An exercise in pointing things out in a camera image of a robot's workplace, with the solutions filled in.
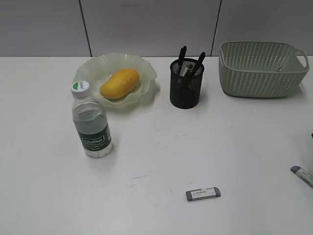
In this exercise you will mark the grey white eraser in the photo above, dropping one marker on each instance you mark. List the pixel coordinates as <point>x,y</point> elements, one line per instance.
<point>202,193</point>
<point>303,175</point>
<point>184,71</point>

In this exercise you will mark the green plastic woven basket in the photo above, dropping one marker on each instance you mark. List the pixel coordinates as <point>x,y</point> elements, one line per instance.
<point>248,69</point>

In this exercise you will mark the black mesh pen holder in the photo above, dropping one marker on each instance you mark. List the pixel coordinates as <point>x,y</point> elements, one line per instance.
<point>184,93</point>

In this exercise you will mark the yellow mango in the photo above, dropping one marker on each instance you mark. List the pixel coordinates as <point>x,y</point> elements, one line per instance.
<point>120,84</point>

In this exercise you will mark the black marker pen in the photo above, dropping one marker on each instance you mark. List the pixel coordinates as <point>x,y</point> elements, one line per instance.
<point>198,63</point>
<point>181,58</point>

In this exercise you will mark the green frosted wavy plate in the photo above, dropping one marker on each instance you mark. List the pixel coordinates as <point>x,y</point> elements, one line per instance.
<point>98,70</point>

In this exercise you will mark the clear water bottle green label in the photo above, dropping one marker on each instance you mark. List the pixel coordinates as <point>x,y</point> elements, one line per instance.
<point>90,121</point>

